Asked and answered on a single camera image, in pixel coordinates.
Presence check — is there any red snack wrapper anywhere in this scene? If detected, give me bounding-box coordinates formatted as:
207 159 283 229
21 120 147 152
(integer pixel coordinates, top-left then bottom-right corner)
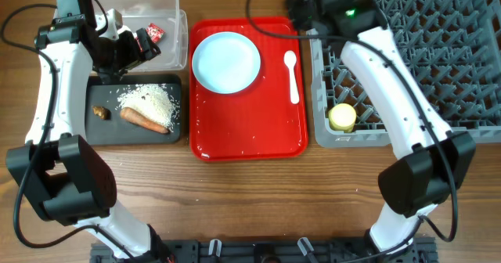
145 23 165 44

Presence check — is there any white rice pile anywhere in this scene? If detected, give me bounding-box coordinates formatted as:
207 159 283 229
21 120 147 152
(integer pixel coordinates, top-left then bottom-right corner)
116 84 181 131

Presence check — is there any orange carrot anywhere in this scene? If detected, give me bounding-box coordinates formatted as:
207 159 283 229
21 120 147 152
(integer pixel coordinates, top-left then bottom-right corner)
120 107 170 134

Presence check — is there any brown food scrap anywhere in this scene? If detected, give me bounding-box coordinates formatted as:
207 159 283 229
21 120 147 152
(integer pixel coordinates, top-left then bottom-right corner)
92 106 110 121

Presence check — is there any light blue plate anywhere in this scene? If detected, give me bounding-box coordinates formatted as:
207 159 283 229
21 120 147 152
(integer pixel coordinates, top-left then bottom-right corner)
192 31 261 95

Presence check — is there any white plastic spoon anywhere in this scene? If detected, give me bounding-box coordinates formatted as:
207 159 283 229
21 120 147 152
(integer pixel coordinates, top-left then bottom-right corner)
283 50 300 104

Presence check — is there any yellow plastic cup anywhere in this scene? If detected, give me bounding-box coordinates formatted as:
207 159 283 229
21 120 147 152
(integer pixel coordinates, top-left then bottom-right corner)
327 103 357 133

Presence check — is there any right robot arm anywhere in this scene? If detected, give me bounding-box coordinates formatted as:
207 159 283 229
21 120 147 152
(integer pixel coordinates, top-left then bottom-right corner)
287 0 476 254

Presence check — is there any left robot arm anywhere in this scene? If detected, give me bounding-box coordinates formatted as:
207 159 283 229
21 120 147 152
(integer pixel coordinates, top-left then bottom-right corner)
6 0 171 262

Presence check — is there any clear plastic waste bin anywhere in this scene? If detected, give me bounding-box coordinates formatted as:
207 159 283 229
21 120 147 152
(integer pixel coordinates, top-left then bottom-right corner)
52 0 189 75

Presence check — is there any grey dishwasher rack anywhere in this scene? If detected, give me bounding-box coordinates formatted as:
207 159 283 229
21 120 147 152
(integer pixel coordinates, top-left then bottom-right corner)
310 0 500 148

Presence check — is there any black plastic tray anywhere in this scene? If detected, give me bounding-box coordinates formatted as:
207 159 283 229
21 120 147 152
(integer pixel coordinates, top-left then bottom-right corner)
85 74 182 146

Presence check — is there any red serving tray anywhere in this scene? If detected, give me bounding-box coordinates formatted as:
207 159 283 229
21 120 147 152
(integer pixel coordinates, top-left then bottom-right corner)
189 18 308 162

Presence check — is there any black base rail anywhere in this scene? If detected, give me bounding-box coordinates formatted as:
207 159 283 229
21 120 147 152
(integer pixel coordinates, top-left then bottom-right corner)
89 236 438 263

